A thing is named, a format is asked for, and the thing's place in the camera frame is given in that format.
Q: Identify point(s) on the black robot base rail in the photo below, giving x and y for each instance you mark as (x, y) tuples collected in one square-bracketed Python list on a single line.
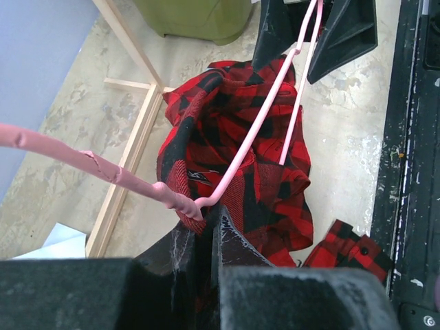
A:
[(406, 209)]

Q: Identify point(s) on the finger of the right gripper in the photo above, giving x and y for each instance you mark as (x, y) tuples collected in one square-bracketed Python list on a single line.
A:
[(349, 33), (278, 29)]

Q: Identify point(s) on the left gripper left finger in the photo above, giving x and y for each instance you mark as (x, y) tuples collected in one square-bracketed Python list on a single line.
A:
[(152, 291)]

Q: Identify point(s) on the green laundry basket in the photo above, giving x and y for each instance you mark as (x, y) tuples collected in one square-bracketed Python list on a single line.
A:
[(219, 21)]

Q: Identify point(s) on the white garment on hanger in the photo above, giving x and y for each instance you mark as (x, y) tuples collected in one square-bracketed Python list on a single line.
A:
[(63, 242)]

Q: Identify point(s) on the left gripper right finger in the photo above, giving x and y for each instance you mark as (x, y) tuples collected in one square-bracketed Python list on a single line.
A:
[(340, 286)]

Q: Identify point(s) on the pink wire hanger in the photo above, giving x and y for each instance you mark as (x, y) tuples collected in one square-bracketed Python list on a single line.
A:
[(25, 139)]

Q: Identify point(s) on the red black plaid shirt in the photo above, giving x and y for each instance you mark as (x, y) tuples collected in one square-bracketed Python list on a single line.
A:
[(210, 116)]

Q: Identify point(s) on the wooden clothes rack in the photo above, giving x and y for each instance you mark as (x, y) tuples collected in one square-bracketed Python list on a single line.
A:
[(148, 101)]

